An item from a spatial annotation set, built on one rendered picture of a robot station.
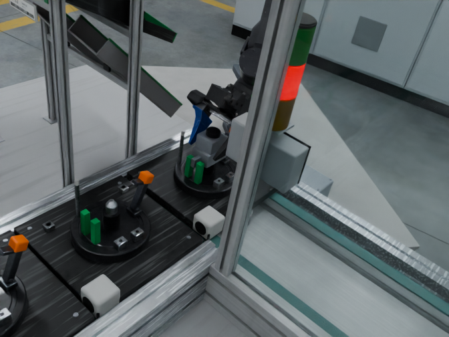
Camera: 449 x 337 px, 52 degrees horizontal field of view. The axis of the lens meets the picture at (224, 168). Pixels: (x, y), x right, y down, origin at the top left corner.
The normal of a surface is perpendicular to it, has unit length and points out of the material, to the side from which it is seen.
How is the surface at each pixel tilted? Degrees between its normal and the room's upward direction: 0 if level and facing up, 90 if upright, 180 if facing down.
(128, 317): 0
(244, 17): 90
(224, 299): 90
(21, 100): 0
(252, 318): 90
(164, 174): 0
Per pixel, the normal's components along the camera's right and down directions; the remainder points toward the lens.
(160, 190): 0.15, -0.78
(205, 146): -0.65, 0.38
